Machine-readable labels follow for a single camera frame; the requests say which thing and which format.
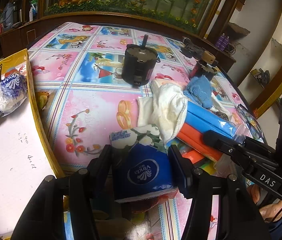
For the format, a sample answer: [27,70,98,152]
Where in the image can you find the colourful sponge sheet pack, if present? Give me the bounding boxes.
[177,101,247,163]

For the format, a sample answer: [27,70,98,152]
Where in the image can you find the blue Vinda tissue pack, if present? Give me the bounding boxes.
[126,144,174,195]

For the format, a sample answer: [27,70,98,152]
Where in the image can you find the blue knitted cloth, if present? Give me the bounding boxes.
[183,75,213,109]

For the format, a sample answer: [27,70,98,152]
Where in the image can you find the white cloth rag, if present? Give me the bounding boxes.
[137,79,189,144]

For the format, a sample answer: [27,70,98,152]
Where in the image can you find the white blue Vinda tissue bag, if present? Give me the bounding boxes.
[0,72,28,116]

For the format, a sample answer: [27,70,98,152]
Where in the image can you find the pink rose tissue pack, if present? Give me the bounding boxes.
[110,124,166,153]

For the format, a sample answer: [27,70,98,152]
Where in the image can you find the person's right hand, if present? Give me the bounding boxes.
[247,184,282,222]

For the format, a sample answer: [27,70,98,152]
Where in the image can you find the black rimmed eyeglasses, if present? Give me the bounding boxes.
[236,104,263,140]

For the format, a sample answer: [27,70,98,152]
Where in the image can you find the yellow cardboard box tray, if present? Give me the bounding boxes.
[0,49,64,239]

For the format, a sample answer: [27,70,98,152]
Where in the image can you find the small black cup with spool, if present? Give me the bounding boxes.
[189,50,216,81]

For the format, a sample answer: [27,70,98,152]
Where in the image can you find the black toy gadget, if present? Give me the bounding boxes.
[180,37,204,59]

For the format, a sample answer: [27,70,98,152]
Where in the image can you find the purple bottles on shelf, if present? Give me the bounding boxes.
[215,33,229,51]

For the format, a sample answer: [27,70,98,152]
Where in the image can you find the colourful patterned tablecloth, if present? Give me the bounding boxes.
[27,22,264,240]

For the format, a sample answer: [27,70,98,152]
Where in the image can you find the black round pot with stick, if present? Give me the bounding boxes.
[121,34,160,86]

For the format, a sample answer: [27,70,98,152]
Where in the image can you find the grey kettle on shelf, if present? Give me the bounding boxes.
[0,2,18,30]

